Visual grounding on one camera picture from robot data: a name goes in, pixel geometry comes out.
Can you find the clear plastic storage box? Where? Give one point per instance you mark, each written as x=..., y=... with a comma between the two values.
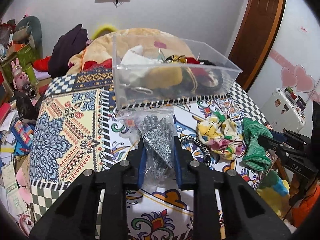
x=160, y=70

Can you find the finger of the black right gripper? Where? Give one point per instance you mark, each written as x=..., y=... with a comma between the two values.
x=288, y=146

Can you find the grey green plush toy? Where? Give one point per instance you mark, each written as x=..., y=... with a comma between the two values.
x=29, y=31

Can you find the grey gloves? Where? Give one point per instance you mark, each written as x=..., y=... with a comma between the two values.
x=156, y=127

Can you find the pink rabbit toy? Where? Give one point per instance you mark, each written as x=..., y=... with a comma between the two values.
x=20, y=78

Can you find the floral fabric scrunchie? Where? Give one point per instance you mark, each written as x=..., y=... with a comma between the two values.
x=221, y=135

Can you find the green knitted cloth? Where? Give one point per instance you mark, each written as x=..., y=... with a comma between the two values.
x=255, y=157

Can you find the patterned colourful tablecloth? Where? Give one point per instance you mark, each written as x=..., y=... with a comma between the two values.
x=77, y=129

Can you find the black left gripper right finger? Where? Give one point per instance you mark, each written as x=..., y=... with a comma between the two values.
x=224, y=196

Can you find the white sliding wardrobe door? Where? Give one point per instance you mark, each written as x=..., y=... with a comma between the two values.
x=293, y=60

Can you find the green gift bag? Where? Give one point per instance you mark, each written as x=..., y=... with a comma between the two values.
x=25, y=55

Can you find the yellow curved pillow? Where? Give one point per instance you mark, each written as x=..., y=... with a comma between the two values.
x=102, y=30

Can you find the green bottle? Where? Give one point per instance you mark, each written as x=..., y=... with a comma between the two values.
x=31, y=74

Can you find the beige floral blanket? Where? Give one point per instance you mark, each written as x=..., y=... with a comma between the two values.
x=101, y=48

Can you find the dark purple garment pile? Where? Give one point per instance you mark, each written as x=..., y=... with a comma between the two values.
x=73, y=42

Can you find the brown wooden door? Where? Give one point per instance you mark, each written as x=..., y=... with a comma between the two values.
x=255, y=38

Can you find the white suitcase with stickers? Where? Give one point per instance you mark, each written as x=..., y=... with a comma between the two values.
x=282, y=112

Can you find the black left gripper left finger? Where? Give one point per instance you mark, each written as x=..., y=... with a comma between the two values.
x=74, y=214

